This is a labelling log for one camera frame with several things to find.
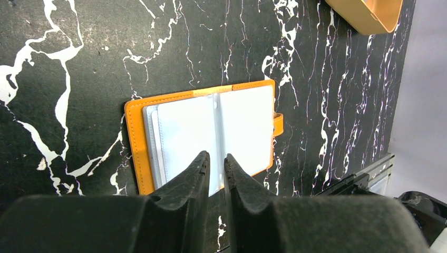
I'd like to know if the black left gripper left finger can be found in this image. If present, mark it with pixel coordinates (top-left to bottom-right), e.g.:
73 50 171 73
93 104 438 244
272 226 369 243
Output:
1 151 210 252

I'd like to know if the orange oval tray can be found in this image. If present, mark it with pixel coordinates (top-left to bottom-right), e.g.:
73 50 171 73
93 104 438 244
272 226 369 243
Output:
325 0 403 35

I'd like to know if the orange leather card holder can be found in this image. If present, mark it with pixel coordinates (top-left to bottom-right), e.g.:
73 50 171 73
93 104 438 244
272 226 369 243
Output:
124 79 284 195

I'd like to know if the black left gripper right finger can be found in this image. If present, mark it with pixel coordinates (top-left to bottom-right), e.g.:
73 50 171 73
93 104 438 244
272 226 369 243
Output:
223 154 429 252

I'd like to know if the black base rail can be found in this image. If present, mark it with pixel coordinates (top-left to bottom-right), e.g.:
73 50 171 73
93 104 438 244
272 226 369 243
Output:
318 153 395 196

